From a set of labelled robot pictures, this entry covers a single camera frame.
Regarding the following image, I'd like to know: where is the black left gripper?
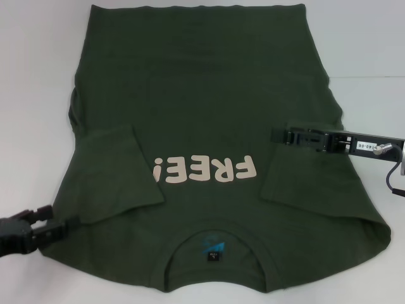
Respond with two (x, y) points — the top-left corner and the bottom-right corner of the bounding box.
(0, 205), (80, 257)

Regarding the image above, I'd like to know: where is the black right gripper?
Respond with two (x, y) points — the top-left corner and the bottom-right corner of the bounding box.
(271, 126), (405, 161)

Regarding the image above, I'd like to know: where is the dark green FREE! t-shirt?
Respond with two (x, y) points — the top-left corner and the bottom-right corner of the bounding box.
(40, 3), (392, 304)

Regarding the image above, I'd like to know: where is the right arm cable with plug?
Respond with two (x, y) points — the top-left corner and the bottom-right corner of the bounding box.
(373, 142), (405, 198)

